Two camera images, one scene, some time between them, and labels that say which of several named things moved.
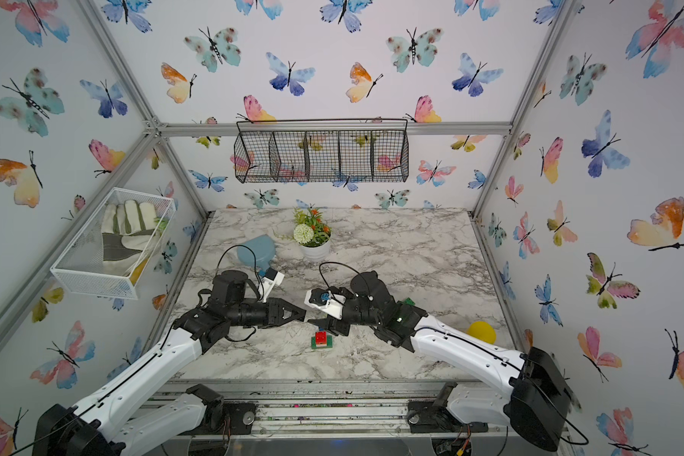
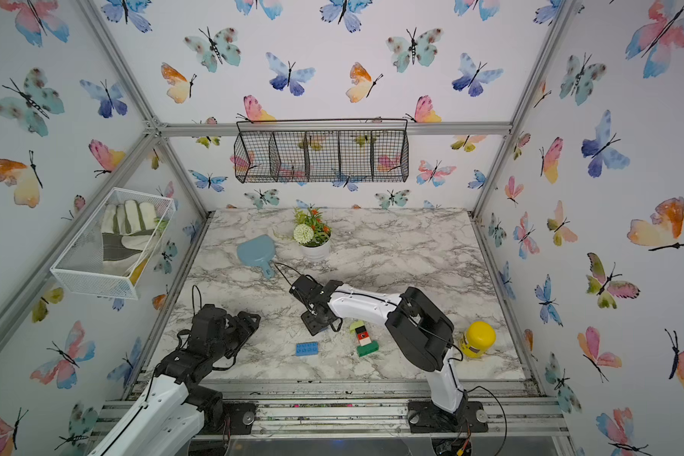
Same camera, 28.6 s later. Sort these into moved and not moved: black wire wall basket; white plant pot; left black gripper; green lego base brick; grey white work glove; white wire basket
Moved: left black gripper; green lego base brick
Not moved: grey white work glove; white wire basket; black wire wall basket; white plant pot
